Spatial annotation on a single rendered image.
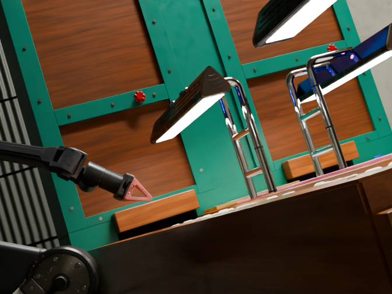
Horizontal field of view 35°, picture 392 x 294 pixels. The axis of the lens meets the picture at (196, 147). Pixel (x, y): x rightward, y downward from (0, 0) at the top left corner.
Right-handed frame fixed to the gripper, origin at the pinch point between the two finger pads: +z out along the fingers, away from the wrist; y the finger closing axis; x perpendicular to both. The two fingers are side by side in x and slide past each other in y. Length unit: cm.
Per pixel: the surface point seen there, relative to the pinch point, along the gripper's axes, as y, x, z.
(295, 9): -88, -24, -1
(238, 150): 3.4, -25.3, 20.6
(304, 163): 39, -43, 55
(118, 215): 37.9, 3.4, -2.2
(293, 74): 4, -56, 28
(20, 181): 220, -14, -47
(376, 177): -137, 15, -4
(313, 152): 3, -35, 43
